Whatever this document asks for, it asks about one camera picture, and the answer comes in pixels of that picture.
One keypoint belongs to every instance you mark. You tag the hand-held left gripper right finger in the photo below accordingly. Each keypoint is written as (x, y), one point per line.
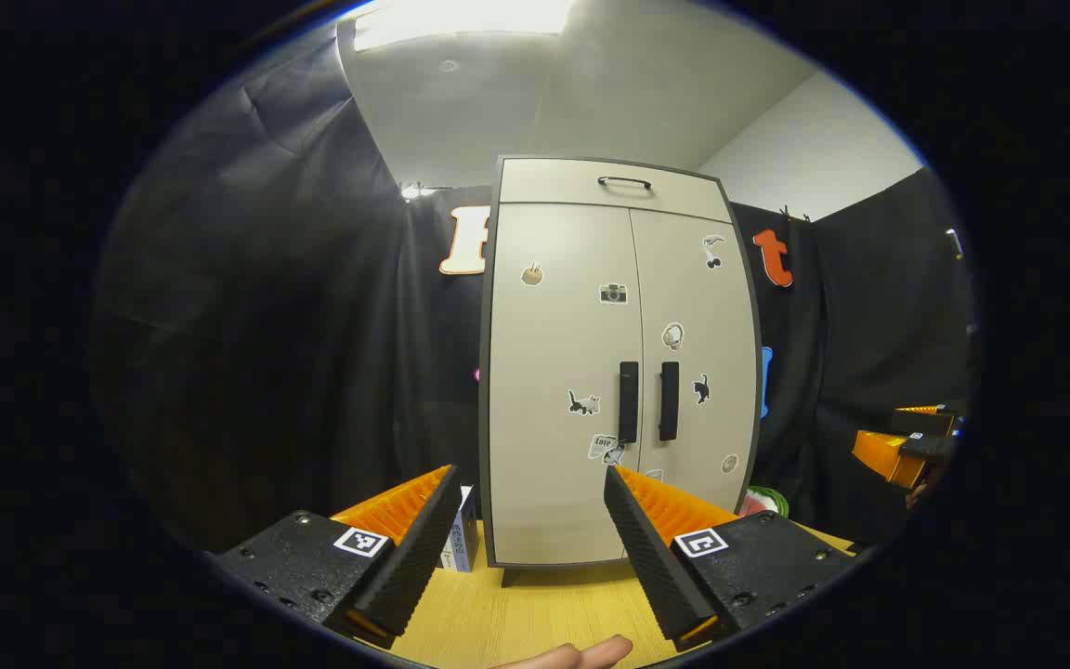
(646, 557)

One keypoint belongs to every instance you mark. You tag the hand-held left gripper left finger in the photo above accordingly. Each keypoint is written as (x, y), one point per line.
(414, 557)

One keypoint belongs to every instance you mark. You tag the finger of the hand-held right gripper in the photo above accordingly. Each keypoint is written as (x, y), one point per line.
(920, 409)
(883, 455)

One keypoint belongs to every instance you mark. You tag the white double-door shoe cabinet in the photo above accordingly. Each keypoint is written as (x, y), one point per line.
(509, 577)

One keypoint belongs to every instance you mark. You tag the white cabinet door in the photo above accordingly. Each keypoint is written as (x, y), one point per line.
(554, 353)
(698, 307)

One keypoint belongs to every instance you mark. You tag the white cabinet drawer front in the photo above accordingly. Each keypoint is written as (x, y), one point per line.
(554, 181)

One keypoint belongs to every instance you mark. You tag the white and blue box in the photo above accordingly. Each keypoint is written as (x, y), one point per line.
(461, 539)

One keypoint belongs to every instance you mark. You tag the toy watermelon slice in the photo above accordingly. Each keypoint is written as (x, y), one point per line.
(765, 504)

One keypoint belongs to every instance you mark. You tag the black backdrop cloth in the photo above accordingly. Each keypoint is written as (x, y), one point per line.
(266, 325)

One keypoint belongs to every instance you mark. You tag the ceiling light panel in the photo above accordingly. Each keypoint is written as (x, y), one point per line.
(461, 19)

